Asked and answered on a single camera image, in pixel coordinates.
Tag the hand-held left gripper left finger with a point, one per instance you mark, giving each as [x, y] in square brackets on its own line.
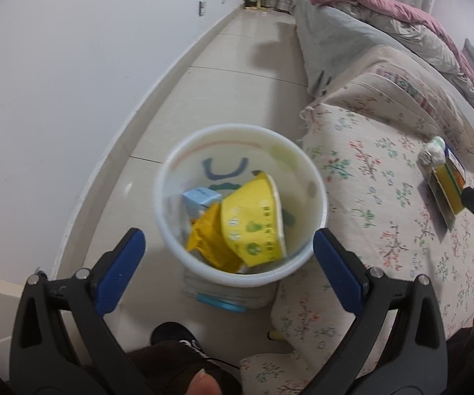
[119, 267]

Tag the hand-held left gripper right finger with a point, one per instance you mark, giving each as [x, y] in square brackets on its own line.
[337, 267]

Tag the yellow and green sponge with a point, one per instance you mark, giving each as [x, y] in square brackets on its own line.
[448, 189]

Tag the white bottle with green label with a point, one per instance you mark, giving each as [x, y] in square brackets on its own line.
[432, 154]

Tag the yellow wrapper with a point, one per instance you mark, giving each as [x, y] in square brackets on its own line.
[208, 238]

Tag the yellow paper bowl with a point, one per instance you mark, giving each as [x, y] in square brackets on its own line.
[245, 222]

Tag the light blue milk carton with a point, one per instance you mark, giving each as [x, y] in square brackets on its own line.
[200, 199]

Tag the white printed plastic bin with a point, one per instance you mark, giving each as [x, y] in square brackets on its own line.
[261, 140]

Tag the person's left hand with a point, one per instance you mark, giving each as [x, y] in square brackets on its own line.
[202, 384]

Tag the floral tablecloth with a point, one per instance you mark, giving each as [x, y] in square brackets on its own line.
[364, 214]

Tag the black shoe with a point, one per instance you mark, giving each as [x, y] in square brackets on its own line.
[171, 333]

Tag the clear tub with blue band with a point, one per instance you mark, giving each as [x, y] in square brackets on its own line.
[220, 298]

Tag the dark brown fleece pants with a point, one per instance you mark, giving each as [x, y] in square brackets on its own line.
[158, 366]

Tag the dark-framed wall socket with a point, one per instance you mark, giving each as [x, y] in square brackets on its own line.
[202, 8]

